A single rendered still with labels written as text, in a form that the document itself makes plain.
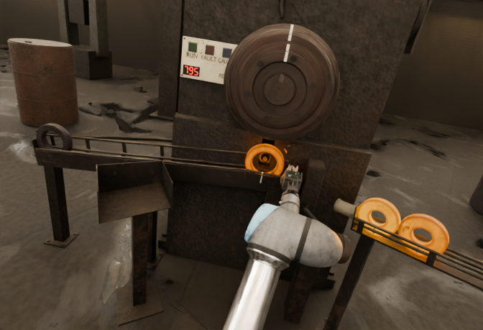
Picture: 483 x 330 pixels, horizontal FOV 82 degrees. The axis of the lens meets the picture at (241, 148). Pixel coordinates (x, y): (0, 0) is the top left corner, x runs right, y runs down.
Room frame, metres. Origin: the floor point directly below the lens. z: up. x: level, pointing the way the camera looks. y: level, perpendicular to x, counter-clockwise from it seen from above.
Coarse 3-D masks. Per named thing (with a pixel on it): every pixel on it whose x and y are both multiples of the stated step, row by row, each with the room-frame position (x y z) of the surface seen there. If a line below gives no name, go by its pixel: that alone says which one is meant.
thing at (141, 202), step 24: (96, 168) 0.94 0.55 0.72; (120, 168) 1.01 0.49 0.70; (144, 168) 1.06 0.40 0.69; (120, 192) 0.99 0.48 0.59; (144, 192) 1.00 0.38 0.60; (168, 192) 0.97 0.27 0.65; (120, 216) 0.83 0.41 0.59; (144, 216) 0.94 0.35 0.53; (144, 240) 0.94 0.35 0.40; (144, 264) 0.94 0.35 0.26; (120, 288) 1.00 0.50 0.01; (144, 288) 0.94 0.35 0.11; (120, 312) 0.87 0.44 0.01; (144, 312) 0.89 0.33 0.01
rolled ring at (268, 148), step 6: (264, 144) 1.19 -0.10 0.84; (252, 150) 1.17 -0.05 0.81; (258, 150) 1.17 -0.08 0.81; (264, 150) 1.17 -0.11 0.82; (270, 150) 1.17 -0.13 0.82; (276, 150) 1.17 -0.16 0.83; (246, 156) 1.19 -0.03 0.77; (252, 156) 1.17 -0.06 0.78; (276, 156) 1.17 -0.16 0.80; (282, 156) 1.18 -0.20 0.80; (246, 162) 1.17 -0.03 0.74; (282, 162) 1.16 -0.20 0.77; (246, 168) 1.18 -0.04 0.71; (252, 168) 1.17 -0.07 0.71; (276, 168) 1.17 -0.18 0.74; (282, 168) 1.16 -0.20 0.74; (276, 174) 1.16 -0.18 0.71
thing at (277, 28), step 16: (256, 32) 1.16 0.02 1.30; (272, 32) 1.15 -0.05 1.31; (288, 32) 1.15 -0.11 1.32; (304, 32) 1.14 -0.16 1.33; (240, 48) 1.16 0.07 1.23; (320, 48) 1.14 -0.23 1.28; (336, 64) 1.13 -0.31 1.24; (224, 80) 1.17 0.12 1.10; (336, 80) 1.13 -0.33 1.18; (336, 96) 1.13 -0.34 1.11; (304, 128) 1.13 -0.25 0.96
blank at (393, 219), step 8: (368, 200) 0.97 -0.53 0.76; (376, 200) 0.95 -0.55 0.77; (384, 200) 0.95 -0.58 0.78; (360, 208) 0.98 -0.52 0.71; (368, 208) 0.96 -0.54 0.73; (376, 208) 0.94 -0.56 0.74; (384, 208) 0.93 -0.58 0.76; (392, 208) 0.91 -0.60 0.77; (360, 216) 0.97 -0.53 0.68; (368, 216) 0.95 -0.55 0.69; (392, 216) 0.90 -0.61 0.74; (376, 224) 0.94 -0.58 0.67; (384, 224) 0.92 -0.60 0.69; (392, 224) 0.90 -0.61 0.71; (384, 232) 0.91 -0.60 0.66
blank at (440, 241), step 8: (408, 216) 0.88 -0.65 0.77; (416, 216) 0.86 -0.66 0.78; (424, 216) 0.85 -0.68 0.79; (400, 224) 0.88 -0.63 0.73; (408, 224) 0.87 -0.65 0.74; (416, 224) 0.85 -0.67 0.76; (424, 224) 0.84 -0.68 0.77; (432, 224) 0.83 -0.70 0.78; (440, 224) 0.82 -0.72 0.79; (400, 232) 0.87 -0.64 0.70; (408, 232) 0.86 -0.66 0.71; (432, 232) 0.82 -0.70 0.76; (440, 232) 0.81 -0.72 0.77; (400, 240) 0.87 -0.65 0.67; (416, 240) 0.85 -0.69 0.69; (432, 240) 0.81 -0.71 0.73; (440, 240) 0.80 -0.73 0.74; (448, 240) 0.80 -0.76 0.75; (408, 248) 0.85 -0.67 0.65; (432, 248) 0.81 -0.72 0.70; (440, 248) 0.79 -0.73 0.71; (424, 256) 0.81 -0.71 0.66
